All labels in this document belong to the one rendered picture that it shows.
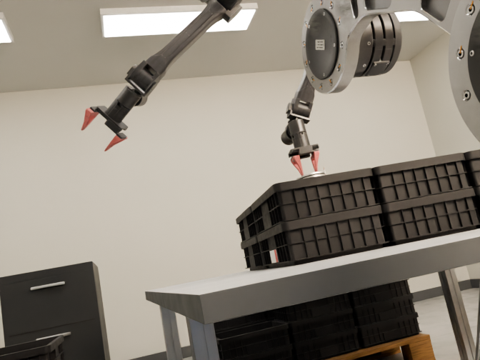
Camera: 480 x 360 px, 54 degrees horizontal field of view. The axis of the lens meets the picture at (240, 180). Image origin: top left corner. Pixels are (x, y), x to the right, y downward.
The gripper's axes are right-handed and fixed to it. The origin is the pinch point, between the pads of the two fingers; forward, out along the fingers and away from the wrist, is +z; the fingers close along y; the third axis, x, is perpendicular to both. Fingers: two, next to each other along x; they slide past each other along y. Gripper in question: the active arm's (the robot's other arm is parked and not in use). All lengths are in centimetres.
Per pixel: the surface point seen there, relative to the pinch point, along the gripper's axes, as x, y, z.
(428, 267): 85, 8, 38
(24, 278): -88, 132, 3
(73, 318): -93, 113, 27
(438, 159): 27.3, -31.4, 10.0
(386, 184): 27.4, -13.8, 14.1
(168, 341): -57, 64, 47
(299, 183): 31.1, 11.5, 9.1
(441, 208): 25.5, -28.6, 24.2
